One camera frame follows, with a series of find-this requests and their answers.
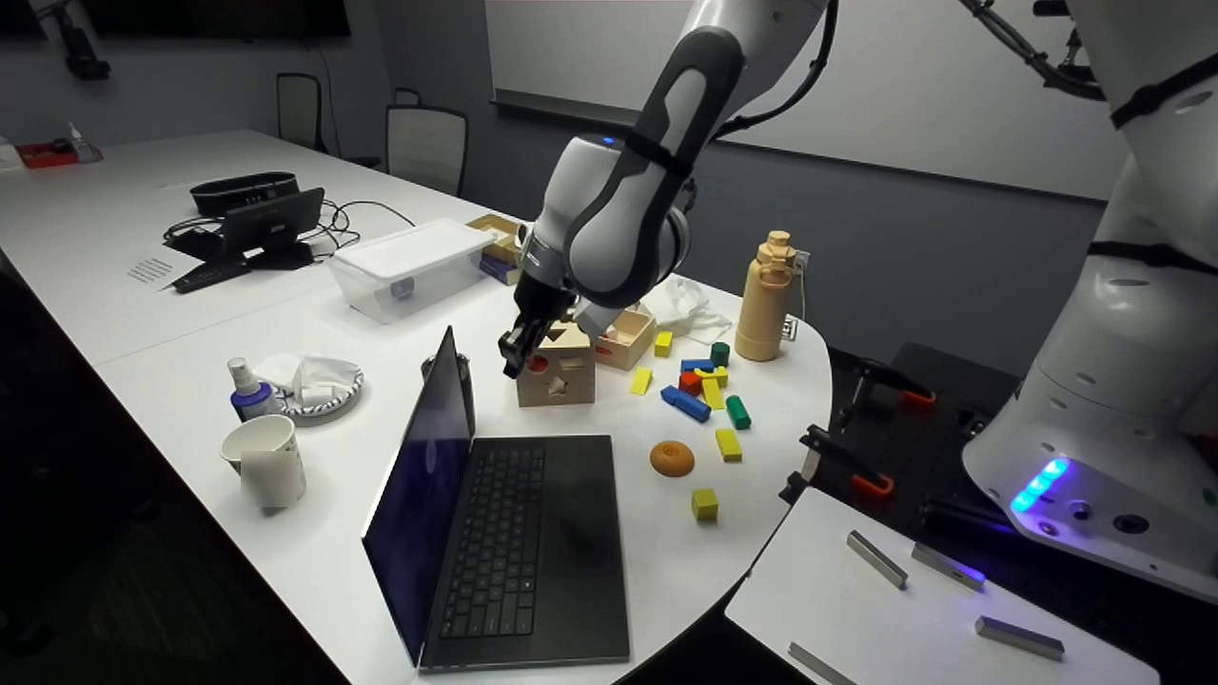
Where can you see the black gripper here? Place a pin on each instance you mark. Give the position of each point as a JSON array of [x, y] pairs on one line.
[[537, 312]]

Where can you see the silver Dell laptop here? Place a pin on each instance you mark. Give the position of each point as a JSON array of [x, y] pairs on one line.
[[535, 546]]

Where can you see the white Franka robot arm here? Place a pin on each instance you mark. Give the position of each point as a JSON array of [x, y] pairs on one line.
[[1143, 382]]

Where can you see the open cardboard box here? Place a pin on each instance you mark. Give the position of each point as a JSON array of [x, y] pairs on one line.
[[495, 241]]

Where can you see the wooden shape sorter box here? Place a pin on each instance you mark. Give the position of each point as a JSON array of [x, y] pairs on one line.
[[563, 376]]

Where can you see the small wooden box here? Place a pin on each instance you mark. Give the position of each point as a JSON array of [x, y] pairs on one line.
[[625, 340]]

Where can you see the yellow rectangular block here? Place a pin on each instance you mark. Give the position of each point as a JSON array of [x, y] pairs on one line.
[[641, 382], [712, 397], [728, 446]]

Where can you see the white plastic tray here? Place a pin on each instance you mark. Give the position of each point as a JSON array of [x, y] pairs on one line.
[[407, 268]]

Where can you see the red block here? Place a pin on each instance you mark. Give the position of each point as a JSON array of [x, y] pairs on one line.
[[690, 382]]

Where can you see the long blue block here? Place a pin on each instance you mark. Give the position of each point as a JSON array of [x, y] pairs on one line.
[[688, 405]]

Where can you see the short blue block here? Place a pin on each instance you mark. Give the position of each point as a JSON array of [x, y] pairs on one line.
[[695, 367]]

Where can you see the clear plastic wrapper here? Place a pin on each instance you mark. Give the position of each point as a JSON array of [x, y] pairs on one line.
[[690, 307]]

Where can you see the orange ball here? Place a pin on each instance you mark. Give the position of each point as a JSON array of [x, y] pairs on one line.
[[672, 458]]

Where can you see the clear plastic lid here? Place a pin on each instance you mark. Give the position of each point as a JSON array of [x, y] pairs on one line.
[[327, 387]]

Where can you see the yellow arch block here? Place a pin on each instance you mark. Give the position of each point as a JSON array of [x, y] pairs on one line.
[[723, 378]]

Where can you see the green cylinder block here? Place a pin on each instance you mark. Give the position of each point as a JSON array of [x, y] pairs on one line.
[[735, 413]]

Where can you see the gray office chair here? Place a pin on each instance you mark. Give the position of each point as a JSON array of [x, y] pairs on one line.
[[298, 112], [423, 146]]

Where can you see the yellow cube block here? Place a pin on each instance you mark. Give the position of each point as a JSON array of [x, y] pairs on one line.
[[705, 505]]

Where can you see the tan wooden bottle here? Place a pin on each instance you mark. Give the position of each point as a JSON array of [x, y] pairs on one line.
[[766, 307]]

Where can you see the patterned paper cup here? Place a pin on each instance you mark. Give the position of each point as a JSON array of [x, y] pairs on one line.
[[267, 467]]

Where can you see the black tablet stand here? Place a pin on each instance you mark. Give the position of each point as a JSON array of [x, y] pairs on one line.
[[259, 230]]

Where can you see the black case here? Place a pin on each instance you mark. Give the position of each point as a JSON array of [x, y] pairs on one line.
[[240, 192]]

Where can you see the white board panel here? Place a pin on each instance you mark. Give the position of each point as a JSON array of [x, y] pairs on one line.
[[841, 594]]

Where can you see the gray metal bar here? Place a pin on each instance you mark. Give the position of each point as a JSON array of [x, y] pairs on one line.
[[819, 664], [951, 567], [876, 561], [1018, 637]]

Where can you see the black robot stand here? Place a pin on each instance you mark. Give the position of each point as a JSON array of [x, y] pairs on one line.
[[952, 376]]

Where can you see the red booklet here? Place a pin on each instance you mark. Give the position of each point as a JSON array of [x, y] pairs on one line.
[[44, 155]]

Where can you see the wall whiteboard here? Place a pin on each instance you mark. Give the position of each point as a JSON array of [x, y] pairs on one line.
[[574, 52]]

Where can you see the black wall screen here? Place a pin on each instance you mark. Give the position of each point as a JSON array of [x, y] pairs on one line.
[[215, 16]]

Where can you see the black mounted camera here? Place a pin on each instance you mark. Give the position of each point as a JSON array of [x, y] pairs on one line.
[[76, 40]]

